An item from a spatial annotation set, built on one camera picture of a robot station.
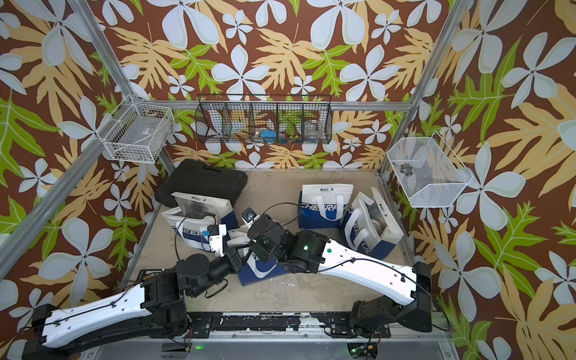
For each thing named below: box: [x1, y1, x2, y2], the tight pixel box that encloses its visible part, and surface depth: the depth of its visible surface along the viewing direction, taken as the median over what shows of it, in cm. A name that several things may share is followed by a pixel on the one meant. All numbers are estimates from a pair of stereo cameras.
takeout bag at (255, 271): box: [239, 251, 291, 287], surface depth 68 cm
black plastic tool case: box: [153, 159, 248, 207], surface depth 109 cm
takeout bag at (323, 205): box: [298, 183, 354, 230], surface depth 84 cm
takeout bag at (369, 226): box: [342, 186, 405, 261], surface depth 74 cm
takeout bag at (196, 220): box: [161, 192, 240, 252], surface depth 76 cm
